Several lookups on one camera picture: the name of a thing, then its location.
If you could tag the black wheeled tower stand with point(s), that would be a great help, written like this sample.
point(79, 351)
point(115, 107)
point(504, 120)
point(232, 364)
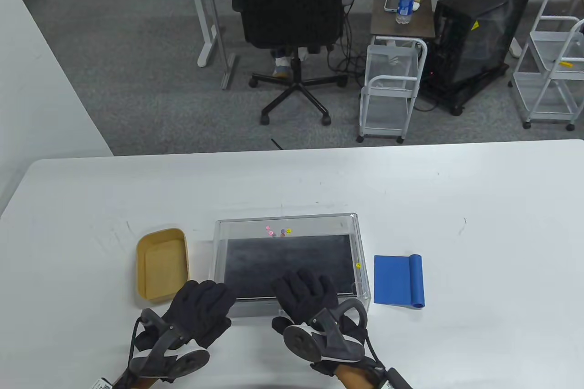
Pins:
point(461, 97)

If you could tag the clear acrylic drawer organizer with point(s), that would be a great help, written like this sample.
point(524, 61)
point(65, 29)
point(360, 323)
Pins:
point(246, 225)

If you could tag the person's right hand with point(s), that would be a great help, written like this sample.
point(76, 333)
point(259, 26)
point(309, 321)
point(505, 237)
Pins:
point(305, 293)

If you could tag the small brown side table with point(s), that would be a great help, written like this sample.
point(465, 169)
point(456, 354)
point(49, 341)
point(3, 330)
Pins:
point(410, 28)

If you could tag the person's left forearm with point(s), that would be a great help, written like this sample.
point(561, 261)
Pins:
point(146, 384)

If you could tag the tan bento box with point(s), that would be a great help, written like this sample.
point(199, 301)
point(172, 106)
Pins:
point(162, 266)

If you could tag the smartphone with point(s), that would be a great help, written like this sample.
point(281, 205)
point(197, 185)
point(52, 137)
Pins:
point(391, 1)

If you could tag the black computer tower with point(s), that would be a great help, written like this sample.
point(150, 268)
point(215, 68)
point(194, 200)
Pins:
point(479, 28)

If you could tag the thin black stick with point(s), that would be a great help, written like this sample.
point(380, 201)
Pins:
point(277, 143)

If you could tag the blue plastic scraper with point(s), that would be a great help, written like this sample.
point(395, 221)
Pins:
point(394, 279)

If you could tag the person's left hand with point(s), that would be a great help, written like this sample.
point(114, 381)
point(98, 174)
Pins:
point(200, 307)

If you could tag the grey white tracking controller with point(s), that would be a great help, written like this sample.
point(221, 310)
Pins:
point(182, 361)
point(301, 341)

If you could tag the black liner mat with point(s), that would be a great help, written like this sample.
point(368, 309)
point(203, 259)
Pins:
point(255, 261)

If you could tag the black wrist camera unit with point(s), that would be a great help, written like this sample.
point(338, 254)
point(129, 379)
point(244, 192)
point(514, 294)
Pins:
point(104, 384)
point(399, 381)

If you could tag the person's right forearm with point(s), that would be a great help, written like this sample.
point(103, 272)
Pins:
point(351, 382)

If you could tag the white mesh cart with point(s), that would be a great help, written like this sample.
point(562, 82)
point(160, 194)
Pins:
point(547, 47)
point(392, 65)

